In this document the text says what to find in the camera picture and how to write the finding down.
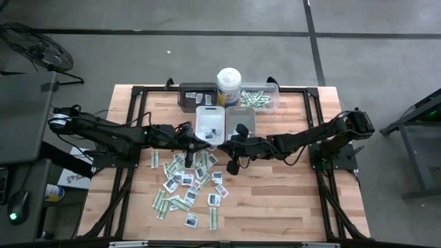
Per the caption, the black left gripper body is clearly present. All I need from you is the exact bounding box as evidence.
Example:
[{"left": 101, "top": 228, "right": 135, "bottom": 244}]
[{"left": 168, "top": 121, "right": 207, "bottom": 169}]

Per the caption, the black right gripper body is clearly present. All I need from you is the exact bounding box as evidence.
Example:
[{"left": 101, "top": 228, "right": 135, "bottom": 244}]
[{"left": 225, "top": 123, "right": 276, "bottom": 176}]

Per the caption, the white plastic bin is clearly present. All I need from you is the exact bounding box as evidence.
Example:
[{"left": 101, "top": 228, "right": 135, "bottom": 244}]
[{"left": 193, "top": 105, "right": 227, "bottom": 149}]

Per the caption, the grey plastic bin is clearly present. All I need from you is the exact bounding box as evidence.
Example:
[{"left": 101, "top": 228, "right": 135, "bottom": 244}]
[{"left": 224, "top": 105, "right": 258, "bottom": 148}]

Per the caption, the dark grey plastic tray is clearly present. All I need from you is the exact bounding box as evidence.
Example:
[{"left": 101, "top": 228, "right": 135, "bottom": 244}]
[{"left": 176, "top": 82, "right": 219, "bottom": 114}]

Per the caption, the disinfectant wipes canister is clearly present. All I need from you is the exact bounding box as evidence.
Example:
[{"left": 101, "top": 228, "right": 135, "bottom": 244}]
[{"left": 216, "top": 67, "right": 243, "bottom": 107}]

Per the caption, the clear plastic container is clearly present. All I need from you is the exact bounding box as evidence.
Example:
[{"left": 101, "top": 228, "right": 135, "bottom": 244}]
[{"left": 240, "top": 82, "right": 280, "bottom": 114}]

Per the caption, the white cardboard box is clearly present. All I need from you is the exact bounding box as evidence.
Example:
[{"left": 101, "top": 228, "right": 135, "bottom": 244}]
[{"left": 57, "top": 147, "right": 94, "bottom": 190}]

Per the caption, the black slanted bar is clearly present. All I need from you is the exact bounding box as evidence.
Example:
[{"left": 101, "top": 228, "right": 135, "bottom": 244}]
[{"left": 38, "top": 140, "right": 94, "bottom": 179}]

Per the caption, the white and yellow canister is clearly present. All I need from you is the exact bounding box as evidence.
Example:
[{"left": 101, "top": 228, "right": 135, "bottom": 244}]
[{"left": 44, "top": 183, "right": 65, "bottom": 203}]

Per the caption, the grey desk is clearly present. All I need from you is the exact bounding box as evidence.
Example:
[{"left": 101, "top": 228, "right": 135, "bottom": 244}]
[{"left": 0, "top": 71, "right": 59, "bottom": 244}]

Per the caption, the dark metal cart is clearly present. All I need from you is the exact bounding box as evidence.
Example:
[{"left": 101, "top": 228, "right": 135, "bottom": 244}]
[{"left": 380, "top": 87, "right": 441, "bottom": 200}]

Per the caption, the black floor fan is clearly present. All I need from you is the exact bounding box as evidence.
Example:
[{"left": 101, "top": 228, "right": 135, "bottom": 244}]
[{"left": 0, "top": 22, "right": 85, "bottom": 86}]

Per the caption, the black computer mouse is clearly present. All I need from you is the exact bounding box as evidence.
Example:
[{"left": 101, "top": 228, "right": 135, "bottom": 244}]
[{"left": 6, "top": 189, "right": 30, "bottom": 227}]

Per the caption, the black keyboard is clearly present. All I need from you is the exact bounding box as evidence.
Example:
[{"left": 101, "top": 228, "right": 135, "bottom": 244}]
[{"left": 0, "top": 167, "right": 10, "bottom": 205}]

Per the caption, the black metal table frame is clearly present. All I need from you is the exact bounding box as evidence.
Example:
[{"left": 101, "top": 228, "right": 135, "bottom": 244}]
[{"left": 77, "top": 85, "right": 371, "bottom": 242}]

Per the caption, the black cable bundle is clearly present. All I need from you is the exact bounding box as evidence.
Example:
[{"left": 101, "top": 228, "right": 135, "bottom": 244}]
[
  {"left": 318, "top": 170, "right": 368, "bottom": 240},
  {"left": 81, "top": 168, "right": 134, "bottom": 239}
]

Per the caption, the white metal bracket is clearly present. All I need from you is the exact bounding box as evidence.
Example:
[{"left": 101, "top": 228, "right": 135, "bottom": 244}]
[
  {"left": 108, "top": 240, "right": 149, "bottom": 248},
  {"left": 301, "top": 242, "right": 341, "bottom": 248}
]

